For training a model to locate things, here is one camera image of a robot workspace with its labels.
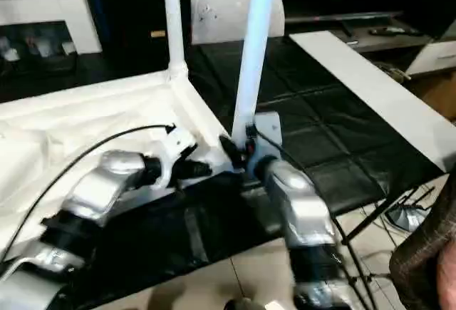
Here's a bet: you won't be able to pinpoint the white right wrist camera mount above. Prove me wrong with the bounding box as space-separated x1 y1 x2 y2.
248 110 285 180

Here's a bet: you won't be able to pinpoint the dark low tv bench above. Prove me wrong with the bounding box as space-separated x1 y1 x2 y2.
337 15 443 55

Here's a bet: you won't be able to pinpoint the black cabinet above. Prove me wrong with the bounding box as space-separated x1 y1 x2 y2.
80 0 196 73

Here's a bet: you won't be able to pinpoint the white cabinet with glass doors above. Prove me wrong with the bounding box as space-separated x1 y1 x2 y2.
0 0 103 55

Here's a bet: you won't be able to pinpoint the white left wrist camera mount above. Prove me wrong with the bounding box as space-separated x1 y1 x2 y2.
148 126 200 190

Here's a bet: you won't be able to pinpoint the black remote control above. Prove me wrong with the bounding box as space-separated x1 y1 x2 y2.
369 27 422 37

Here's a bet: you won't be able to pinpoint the grey stand base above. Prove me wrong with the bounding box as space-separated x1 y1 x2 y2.
385 204 435 233

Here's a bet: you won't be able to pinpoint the loose floor cables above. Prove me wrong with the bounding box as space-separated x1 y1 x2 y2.
376 61 411 83

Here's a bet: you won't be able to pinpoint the black table mat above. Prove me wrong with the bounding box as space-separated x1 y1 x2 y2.
0 35 450 304

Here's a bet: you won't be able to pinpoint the white plastic table leg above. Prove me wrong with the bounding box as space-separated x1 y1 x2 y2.
230 0 281 148
161 0 190 82

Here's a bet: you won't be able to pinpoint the white flat board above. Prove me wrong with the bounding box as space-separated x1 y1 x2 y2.
288 29 456 175

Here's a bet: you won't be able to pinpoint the white drawer unit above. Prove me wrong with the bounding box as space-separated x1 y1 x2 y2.
405 40 456 78

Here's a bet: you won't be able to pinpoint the white plastic table top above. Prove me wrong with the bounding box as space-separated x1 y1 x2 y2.
0 67 247 258

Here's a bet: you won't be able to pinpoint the black stand leg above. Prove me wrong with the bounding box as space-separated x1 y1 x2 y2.
343 186 436 246

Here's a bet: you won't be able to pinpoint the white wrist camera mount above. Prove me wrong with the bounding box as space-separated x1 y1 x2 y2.
248 110 285 180
148 126 200 190

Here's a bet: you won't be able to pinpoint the brown woven stool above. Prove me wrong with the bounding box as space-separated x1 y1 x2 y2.
389 180 456 310

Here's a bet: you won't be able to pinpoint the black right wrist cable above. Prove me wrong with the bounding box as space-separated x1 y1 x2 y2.
248 123 379 310

